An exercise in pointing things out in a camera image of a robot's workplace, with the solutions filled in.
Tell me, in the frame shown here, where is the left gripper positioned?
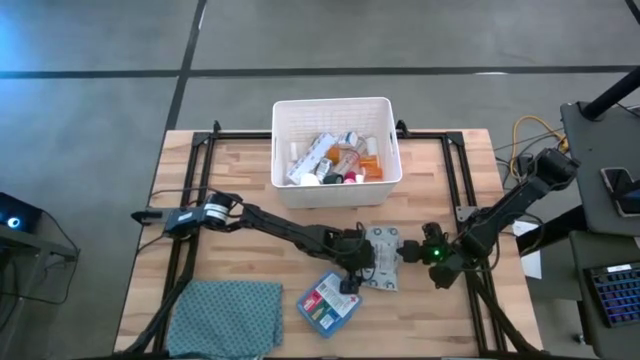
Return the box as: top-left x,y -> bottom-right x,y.
320,225 -> 377,295

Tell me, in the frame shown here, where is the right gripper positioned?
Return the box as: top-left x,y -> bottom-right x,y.
397,222 -> 459,290

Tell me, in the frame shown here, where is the white paper sheet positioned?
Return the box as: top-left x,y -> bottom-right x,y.
512,219 -> 544,280

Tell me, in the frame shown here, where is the dark grey desk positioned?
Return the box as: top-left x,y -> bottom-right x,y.
569,230 -> 640,360

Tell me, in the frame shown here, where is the black stand leg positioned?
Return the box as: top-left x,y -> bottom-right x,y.
514,204 -> 589,257

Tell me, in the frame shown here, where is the black device with blue light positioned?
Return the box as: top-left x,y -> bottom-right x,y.
0,192 -> 44,234

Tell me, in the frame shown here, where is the white plastic basket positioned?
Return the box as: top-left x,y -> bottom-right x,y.
270,96 -> 404,210

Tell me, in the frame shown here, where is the smartphone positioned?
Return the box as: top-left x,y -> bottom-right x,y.
599,167 -> 640,219

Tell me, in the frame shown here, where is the black metal table frame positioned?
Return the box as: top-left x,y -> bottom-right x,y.
149,119 -> 531,359

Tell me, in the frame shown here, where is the teal patterned cloth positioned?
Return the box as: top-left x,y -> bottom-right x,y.
166,278 -> 285,359

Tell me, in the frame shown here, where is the black power adapter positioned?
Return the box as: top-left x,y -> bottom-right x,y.
514,153 -> 536,176

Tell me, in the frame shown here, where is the grey metal stand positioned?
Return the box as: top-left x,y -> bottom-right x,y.
0,224 -> 81,306

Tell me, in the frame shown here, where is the black pole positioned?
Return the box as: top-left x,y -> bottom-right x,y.
582,64 -> 640,121

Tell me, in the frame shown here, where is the yellow cable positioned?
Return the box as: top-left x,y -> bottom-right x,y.
509,114 -> 571,181

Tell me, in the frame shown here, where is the grey patterned packet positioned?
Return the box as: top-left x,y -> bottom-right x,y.
360,225 -> 402,293

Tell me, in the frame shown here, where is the backlit keyboard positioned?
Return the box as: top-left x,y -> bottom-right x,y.
584,262 -> 640,329

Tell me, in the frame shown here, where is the blue first aid kit case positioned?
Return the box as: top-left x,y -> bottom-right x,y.
295,269 -> 364,340

